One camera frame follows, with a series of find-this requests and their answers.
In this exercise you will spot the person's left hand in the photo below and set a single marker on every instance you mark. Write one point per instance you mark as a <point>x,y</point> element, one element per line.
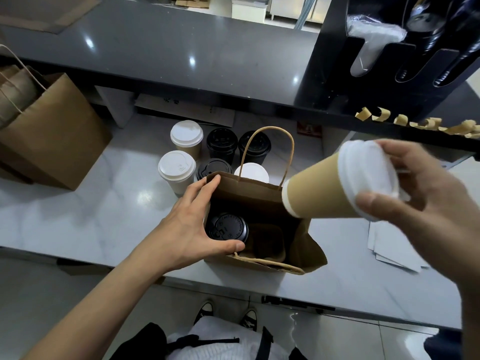
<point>184,236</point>

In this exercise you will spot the person's right hand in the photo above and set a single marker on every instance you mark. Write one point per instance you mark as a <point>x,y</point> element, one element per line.
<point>435,221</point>

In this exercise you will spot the black lid coffee cup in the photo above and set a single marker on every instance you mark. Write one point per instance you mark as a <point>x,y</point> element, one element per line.
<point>226,227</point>

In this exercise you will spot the stack of white paper sheets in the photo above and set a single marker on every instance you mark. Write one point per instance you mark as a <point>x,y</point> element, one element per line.
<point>394,247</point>

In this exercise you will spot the group of lidded coffee cups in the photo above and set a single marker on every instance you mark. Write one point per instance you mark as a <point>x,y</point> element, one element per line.
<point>177,166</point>

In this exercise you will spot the brown paper bag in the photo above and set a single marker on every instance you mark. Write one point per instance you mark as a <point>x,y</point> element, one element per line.
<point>60,138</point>
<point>292,243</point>

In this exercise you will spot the tan coffee cup white lid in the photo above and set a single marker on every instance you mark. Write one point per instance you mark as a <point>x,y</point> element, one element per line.
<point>322,192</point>

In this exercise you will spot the person's left forearm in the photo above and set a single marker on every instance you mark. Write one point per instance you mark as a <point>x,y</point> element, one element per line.
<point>90,318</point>

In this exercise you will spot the person's left shoe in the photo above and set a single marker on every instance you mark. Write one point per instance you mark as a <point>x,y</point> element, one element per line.
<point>204,311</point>

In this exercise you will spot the person's shoe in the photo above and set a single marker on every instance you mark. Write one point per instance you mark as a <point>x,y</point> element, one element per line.
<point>204,311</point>
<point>249,318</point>

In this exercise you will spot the person's white shirt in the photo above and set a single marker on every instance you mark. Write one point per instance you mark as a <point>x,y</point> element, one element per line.
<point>217,332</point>

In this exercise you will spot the person's right shoe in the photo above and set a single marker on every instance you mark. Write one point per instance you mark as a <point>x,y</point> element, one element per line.
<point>249,318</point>

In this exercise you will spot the row of tan tape strips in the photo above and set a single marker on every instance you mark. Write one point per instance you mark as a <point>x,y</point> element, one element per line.
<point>401,120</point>

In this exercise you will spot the black body harness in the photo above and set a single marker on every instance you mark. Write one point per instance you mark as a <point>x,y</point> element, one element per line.
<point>135,345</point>

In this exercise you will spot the white support panel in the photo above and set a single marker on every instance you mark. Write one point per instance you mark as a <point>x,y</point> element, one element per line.
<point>116,107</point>

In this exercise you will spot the black acrylic organizer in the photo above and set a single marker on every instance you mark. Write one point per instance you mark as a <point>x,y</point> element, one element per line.
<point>330,86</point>

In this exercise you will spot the plastic wrapped white pack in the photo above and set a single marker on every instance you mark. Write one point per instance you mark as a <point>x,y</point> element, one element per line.
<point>371,41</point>

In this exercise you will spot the white box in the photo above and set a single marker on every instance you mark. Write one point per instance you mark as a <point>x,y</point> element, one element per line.
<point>249,11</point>

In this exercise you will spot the stainless steel refrigerator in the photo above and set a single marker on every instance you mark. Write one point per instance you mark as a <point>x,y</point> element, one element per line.
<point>296,7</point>

